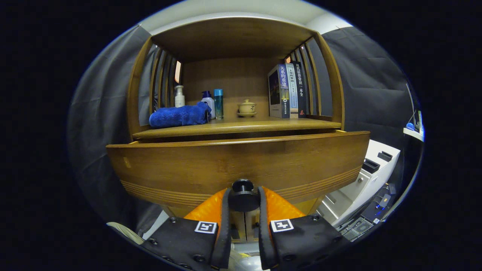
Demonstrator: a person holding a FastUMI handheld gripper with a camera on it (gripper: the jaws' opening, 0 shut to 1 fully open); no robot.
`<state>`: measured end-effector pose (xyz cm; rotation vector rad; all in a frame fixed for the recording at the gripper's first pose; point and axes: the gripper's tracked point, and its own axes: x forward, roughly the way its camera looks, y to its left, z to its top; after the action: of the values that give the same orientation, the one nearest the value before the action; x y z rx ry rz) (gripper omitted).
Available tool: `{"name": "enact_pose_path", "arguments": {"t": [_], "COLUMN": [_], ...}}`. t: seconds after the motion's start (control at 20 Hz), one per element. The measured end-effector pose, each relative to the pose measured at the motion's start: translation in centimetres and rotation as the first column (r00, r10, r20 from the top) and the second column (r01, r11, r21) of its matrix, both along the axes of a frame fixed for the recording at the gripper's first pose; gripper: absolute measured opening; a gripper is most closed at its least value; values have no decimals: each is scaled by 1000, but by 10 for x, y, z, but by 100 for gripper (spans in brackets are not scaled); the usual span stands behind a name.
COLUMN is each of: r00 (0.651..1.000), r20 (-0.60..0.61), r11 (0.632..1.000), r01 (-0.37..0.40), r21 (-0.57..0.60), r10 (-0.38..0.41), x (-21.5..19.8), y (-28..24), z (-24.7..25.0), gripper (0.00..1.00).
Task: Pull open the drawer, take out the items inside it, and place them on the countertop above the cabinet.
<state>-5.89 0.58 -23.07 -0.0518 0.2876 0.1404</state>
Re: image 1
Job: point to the dark blue book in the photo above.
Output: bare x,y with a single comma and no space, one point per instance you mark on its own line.
278,94

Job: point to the black backdrop cloth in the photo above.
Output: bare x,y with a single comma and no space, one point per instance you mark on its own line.
101,113

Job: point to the white pump bottle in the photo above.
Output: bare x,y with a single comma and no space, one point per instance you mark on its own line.
179,98

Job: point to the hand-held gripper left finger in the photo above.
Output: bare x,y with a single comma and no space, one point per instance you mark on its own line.
225,226

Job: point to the beige lidded ceramic cup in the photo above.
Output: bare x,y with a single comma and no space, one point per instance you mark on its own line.
247,108

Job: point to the wooden cabinet with slatted sides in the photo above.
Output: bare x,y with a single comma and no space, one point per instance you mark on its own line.
233,37

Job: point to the wooden countertop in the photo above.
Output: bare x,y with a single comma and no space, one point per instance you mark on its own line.
241,126

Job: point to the wooden drawer with black knob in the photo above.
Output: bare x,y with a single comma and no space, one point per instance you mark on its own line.
188,165

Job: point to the small blue object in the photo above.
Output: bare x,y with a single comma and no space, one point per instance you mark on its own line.
410,126

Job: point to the light blue book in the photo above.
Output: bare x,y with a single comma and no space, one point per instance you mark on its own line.
293,94

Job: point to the blue towel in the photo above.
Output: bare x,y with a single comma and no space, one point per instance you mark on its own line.
177,116

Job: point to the teal slim bottle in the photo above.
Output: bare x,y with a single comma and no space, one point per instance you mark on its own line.
218,105

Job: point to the white wall shelf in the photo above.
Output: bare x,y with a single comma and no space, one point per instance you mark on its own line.
412,133

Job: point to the black device on floor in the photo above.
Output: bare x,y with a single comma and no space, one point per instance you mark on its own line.
371,214

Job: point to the white side cabinet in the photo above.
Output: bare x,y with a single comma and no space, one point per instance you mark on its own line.
354,192

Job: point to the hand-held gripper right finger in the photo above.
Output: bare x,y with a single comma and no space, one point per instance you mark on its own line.
263,226

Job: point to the white bottle with blue cap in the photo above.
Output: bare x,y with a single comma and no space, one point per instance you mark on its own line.
208,103

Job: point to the beige cloth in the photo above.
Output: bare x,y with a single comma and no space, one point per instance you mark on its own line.
124,230

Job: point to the black book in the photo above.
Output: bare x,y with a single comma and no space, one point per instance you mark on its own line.
302,90

